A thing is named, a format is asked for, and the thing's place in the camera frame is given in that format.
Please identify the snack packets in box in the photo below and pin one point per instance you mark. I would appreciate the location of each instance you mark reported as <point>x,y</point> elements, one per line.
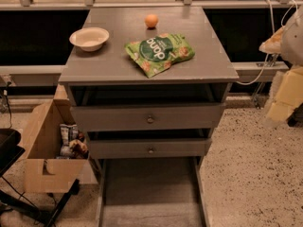
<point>73,142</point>

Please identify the black stand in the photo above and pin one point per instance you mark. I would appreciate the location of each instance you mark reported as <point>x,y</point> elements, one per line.
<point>13,195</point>

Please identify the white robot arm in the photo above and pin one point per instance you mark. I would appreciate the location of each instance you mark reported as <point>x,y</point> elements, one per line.
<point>292,39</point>

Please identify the grey drawer cabinet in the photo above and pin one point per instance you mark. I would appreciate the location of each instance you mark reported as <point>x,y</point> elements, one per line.
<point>148,102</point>

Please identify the cardboard box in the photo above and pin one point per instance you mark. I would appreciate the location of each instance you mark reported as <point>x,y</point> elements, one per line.
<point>44,173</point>

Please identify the middle grey drawer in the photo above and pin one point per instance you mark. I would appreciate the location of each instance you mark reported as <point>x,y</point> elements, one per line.
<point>179,147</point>

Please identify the orange fruit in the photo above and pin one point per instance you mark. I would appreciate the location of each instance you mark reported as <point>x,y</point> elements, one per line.
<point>151,20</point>

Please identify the green rice chip bag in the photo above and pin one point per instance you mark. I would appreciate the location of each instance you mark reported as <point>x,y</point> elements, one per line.
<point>158,54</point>

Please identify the top grey drawer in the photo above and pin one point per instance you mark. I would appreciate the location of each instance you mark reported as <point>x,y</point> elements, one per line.
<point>147,118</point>

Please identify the white bowl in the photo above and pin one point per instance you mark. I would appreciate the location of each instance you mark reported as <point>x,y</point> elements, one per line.
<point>89,39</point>

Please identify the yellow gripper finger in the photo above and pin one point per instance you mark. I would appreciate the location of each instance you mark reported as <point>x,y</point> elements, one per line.
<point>285,96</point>
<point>273,44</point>

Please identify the open bottom grey drawer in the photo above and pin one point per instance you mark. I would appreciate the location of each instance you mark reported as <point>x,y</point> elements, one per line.
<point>151,192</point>

